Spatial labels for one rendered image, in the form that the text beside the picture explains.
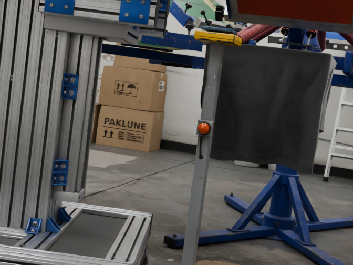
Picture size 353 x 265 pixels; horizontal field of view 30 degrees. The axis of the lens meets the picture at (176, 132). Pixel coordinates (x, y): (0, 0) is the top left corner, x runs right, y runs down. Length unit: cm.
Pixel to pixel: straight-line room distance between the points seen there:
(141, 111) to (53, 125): 468
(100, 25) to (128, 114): 481
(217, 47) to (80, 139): 56
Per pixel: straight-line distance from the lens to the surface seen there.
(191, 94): 721
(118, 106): 697
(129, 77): 692
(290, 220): 372
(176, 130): 726
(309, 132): 235
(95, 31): 214
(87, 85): 227
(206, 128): 208
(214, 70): 211
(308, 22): 307
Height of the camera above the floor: 79
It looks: 5 degrees down
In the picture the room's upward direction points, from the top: 7 degrees clockwise
